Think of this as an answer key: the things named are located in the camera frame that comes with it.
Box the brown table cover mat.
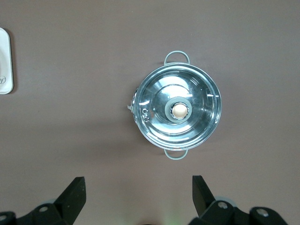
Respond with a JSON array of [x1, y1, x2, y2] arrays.
[[0, 0, 300, 225]]

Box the cream rectangular tray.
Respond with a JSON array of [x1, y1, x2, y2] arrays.
[[0, 27, 14, 95]]

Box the glass pot lid with knob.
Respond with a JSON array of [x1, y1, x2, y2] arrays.
[[132, 62, 222, 151]]

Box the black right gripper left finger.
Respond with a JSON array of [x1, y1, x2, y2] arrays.
[[0, 177, 86, 225]]

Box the steel pot with grey handles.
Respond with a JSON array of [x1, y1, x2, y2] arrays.
[[127, 50, 222, 161]]

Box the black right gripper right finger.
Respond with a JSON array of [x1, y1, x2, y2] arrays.
[[187, 175, 288, 225]]

